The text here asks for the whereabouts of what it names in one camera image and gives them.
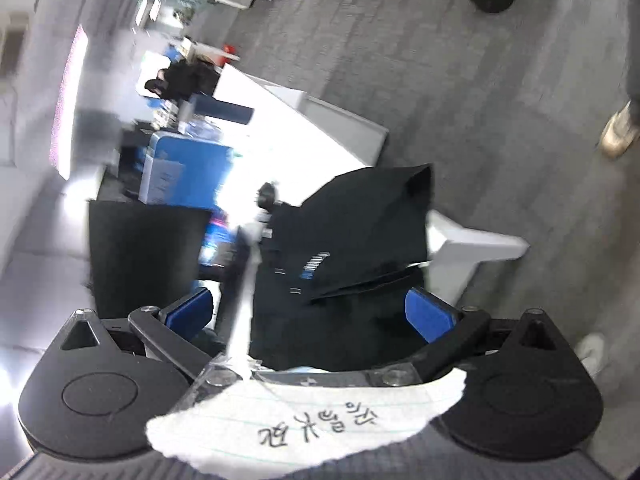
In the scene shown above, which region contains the blue desk divider panel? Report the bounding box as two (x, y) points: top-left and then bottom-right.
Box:
(138, 131), (234, 210)

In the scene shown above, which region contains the beige shoe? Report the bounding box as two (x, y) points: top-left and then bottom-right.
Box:
(574, 333), (606, 378)
(599, 101), (639, 158)

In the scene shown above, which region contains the black polo shirt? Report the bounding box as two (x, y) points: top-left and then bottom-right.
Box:
(250, 165), (432, 372)

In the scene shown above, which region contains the seated person black jacket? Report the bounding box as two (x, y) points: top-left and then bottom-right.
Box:
(144, 60), (220, 103)

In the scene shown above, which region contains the dark blue cylinder bottle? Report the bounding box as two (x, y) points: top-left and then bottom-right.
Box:
(189, 94), (254, 125)

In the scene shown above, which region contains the handwritten paper label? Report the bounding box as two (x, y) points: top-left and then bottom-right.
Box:
(145, 368), (466, 479)

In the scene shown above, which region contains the black computer monitor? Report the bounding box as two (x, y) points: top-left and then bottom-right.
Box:
(88, 200), (210, 318)

